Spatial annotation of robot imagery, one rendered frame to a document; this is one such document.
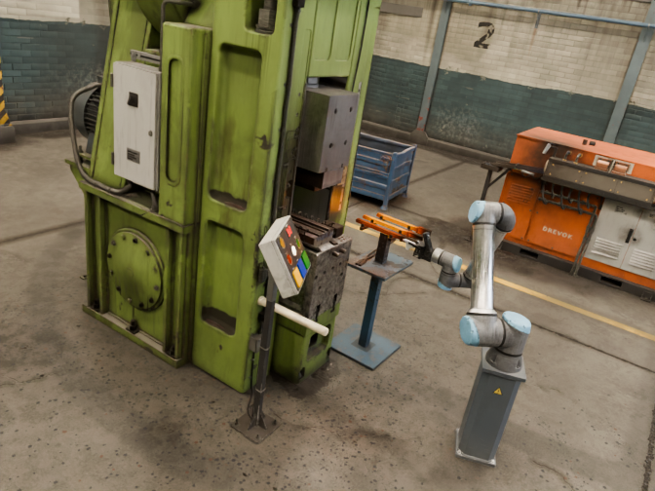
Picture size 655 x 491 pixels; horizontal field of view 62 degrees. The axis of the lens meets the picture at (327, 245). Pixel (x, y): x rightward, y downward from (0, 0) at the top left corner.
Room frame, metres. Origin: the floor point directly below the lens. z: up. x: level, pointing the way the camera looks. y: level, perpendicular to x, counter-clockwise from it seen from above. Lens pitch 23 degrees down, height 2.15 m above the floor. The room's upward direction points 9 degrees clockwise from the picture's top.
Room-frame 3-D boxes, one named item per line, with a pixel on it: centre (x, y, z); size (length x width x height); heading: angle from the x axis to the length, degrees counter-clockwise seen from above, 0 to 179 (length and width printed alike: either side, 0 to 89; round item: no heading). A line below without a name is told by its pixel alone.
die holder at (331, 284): (3.03, 0.19, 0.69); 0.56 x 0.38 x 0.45; 60
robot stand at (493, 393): (2.44, -1.01, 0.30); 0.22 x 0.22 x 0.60; 80
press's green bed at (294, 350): (3.03, 0.19, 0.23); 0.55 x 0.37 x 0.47; 60
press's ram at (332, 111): (3.02, 0.19, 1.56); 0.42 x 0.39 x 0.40; 60
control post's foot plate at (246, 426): (2.35, 0.24, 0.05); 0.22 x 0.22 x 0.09; 60
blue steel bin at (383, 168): (6.98, -0.26, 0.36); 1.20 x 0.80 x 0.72; 65
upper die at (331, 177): (2.98, 0.21, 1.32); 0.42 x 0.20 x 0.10; 60
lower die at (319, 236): (2.98, 0.21, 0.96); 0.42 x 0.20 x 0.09; 60
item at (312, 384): (2.85, -0.01, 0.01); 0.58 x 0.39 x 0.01; 150
